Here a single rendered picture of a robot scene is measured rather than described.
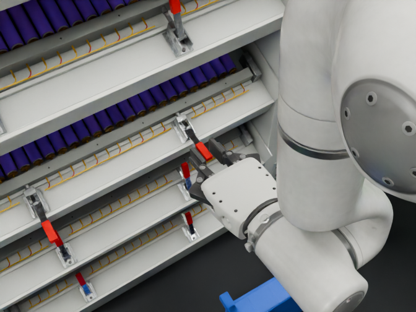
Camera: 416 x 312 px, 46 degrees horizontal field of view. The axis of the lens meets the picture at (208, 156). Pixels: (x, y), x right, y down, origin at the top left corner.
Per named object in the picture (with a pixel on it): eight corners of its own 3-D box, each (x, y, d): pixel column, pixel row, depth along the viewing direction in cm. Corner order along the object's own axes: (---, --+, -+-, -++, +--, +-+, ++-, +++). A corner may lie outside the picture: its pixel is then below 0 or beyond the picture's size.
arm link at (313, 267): (309, 199, 66) (254, 233, 63) (382, 271, 58) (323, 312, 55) (305, 234, 72) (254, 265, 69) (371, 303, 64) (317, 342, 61)
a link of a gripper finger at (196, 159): (200, 194, 75) (178, 167, 79) (216, 184, 76) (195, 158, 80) (197, 180, 73) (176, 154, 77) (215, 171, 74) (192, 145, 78)
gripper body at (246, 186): (241, 256, 70) (200, 205, 76) (296, 222, 73) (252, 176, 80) (239, 226, 64) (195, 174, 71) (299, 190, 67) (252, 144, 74)
